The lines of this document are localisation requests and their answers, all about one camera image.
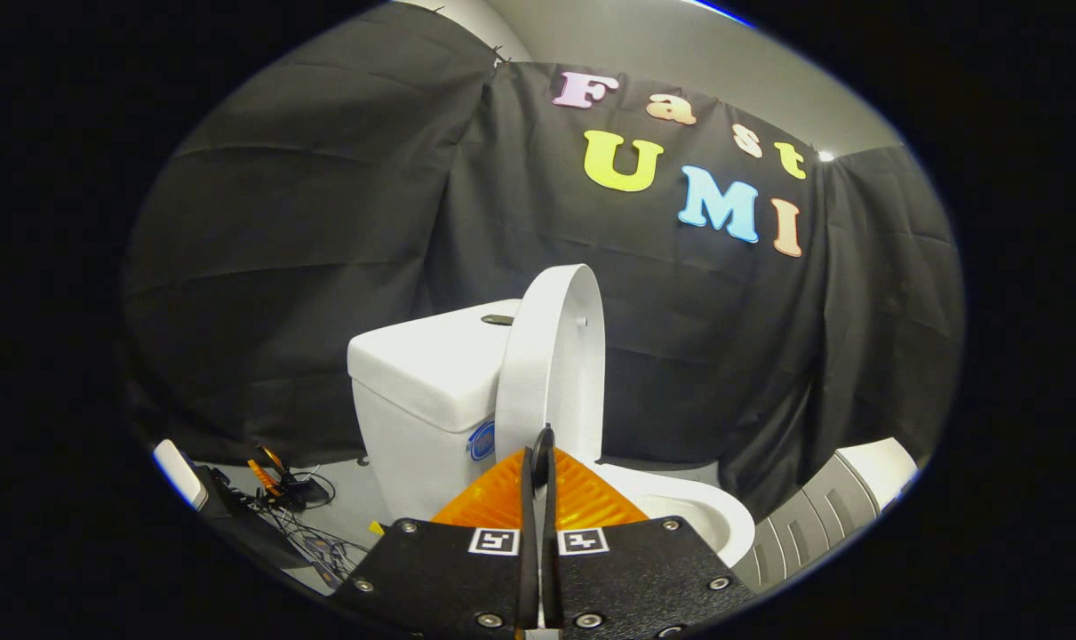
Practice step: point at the white and blue device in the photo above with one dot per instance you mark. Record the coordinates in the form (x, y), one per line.
(179, 473)

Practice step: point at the white ceramic toilet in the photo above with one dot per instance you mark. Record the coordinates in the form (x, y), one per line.
(422, 373)

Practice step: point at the white toilet lid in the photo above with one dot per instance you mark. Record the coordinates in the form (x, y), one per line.
(546, 373)

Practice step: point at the black backdrop cloth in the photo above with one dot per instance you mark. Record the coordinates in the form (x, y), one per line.
(324, 267)

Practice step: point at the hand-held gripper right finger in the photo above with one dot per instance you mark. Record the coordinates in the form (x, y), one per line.
(644, 578)

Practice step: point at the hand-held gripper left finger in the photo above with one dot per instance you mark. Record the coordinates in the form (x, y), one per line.
(440, 578)

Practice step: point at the white drawer cabinet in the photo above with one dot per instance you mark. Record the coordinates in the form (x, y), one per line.
(813, 520)

